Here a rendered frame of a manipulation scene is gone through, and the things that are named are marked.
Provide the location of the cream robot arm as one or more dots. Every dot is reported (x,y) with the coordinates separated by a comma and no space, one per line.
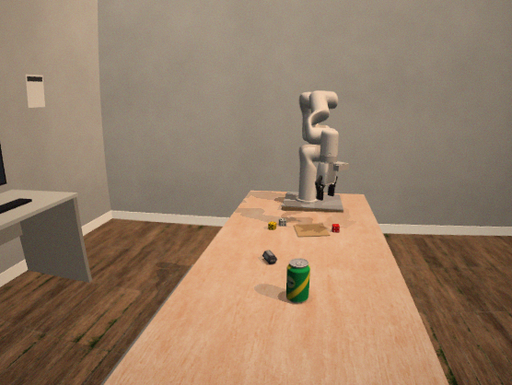
(324,148)

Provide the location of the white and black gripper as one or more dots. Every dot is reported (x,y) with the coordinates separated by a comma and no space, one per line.
(327,176)

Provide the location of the green drink can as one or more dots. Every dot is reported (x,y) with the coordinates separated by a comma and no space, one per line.
(297,280)

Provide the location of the tan square mat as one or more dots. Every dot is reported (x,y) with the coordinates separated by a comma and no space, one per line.
(313,230)

